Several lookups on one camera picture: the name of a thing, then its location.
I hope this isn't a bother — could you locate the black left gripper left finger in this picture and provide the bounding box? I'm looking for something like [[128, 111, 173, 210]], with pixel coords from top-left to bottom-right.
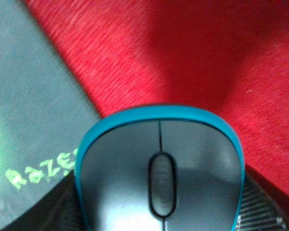
[[2, 178, 84, 231]]

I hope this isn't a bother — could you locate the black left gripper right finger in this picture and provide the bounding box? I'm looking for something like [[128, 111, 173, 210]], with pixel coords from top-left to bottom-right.
[[236, 166, 289, 231]]

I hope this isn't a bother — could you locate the grey blue wireless mouse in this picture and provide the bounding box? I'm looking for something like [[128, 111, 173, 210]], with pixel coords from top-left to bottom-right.
[[75, 105, 245, 231]]

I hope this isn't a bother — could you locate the black green Razer mouse pad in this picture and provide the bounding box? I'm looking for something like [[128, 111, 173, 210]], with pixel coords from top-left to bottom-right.
[[0, 0, 100, 229]]

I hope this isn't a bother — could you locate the red tablecloth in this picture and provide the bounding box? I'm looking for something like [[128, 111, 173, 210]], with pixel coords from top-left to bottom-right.
[[26, 0, 289, 197]]

